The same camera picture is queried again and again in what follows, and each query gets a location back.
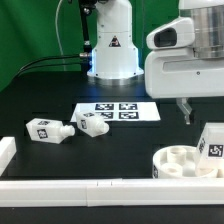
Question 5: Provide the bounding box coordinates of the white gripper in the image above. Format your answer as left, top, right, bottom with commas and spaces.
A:
145, 48, 224, 125

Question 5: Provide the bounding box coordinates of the white round stool seat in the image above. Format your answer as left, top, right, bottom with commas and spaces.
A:
152, 145, 224, 179

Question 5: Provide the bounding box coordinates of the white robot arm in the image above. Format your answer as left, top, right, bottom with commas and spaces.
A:
87, 0, 224, 119

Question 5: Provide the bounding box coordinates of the white marker sheet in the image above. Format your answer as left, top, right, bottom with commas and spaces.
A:
71, 102, 160, 122

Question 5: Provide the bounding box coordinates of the white front fence bar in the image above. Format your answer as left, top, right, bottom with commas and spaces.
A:
0, 178, 224, 207

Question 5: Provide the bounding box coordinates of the white fence bar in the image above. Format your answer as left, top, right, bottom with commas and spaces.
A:
0, 178, 224, 207
0, 137, 16, 176

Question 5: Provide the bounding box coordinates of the white left fence bar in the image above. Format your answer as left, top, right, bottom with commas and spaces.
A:
0, 137, 16, 176

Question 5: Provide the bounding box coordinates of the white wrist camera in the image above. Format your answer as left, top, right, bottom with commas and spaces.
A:
146, 17, 195, 50

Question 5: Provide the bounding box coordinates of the black vertical cable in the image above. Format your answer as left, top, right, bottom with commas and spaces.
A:
78, 0, 98, 72

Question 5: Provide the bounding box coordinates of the upper black cable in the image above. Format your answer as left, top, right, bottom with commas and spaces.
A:
18, 53, 93, 73

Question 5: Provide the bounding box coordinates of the lower black cable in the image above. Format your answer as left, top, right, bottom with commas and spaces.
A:
17, 59, 92, 78

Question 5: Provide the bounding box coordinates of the grey thin cable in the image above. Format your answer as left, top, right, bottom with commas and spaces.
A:
54, 0, 68, 72

